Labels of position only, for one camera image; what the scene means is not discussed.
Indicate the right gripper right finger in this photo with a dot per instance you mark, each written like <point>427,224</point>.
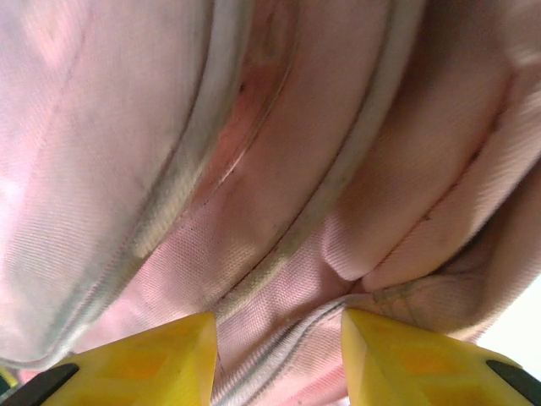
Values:
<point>422,372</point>

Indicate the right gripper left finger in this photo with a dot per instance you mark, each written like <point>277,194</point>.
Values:
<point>148,372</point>

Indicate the pink backpack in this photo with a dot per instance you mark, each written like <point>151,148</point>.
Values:
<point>270,169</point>

